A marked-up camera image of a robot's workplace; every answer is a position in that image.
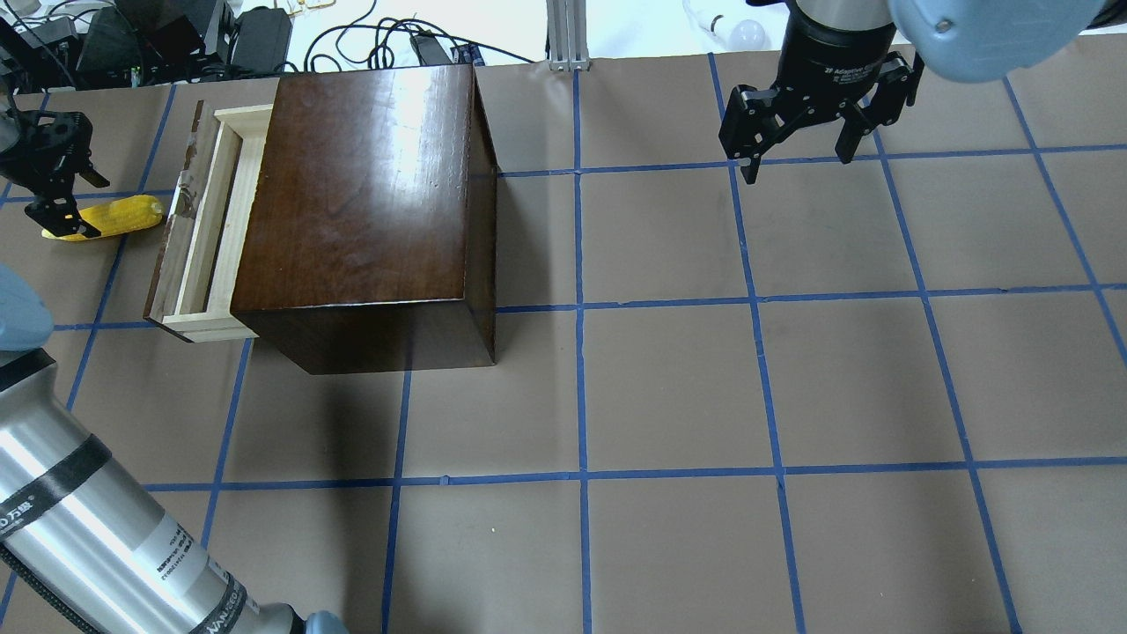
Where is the aluminium frame post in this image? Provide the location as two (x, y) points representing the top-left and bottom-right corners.
(545, 0), (591, 72)

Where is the black electronics pile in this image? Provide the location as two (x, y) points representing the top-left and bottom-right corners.
(3, 1), (295, 93)

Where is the wooden drawer with white handle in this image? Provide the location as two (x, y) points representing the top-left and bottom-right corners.
(144, 100), (273, 343)

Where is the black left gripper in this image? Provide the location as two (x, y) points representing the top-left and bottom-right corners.
(1, 105), (110, 240)

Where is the black power adapter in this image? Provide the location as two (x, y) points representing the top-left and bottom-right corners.
(409, 32), (455, 66)

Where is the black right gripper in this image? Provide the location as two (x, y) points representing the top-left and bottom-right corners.
(718, 7), (925, 185)

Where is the white light bulb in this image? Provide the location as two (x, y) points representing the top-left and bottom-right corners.
(681, 1), (771, 52)

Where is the dark brown wooden cabinet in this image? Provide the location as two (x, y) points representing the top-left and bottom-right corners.
(230, 64), (498, 376)

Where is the black cable bundle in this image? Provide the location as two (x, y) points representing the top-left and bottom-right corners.
(304, 14), (538, 71)

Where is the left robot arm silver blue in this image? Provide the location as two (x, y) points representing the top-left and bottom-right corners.
(1, 268), (345, 633)

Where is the yellow corn cob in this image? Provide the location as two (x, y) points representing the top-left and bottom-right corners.
(41, 195), (166, 242)

